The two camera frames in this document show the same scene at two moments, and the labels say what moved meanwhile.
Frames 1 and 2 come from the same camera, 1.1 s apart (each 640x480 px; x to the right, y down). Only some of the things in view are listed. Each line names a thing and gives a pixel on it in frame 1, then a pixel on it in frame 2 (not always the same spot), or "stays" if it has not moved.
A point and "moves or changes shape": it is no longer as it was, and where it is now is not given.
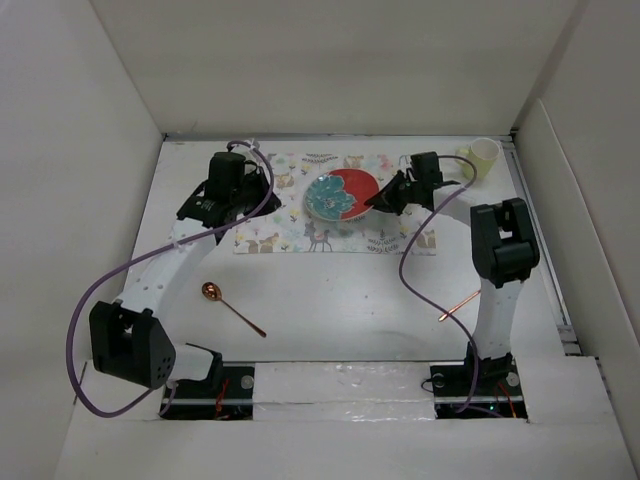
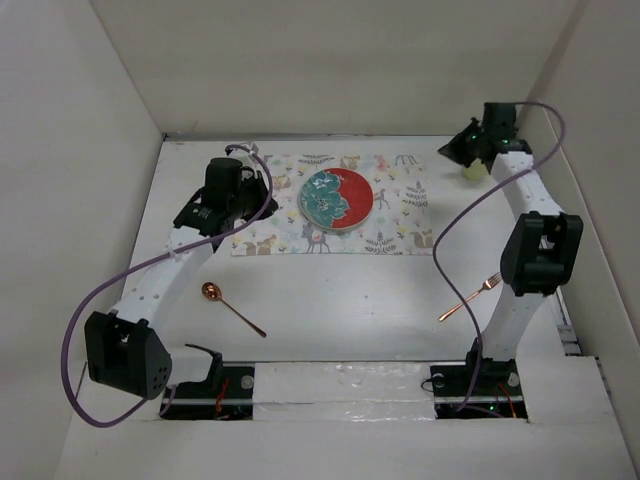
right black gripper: x=385 y=198 -> x=453 y=148
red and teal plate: x=340 y=194 moves or changes shape
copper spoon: x=213 y=291 stays
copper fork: x=441 y=318 stays
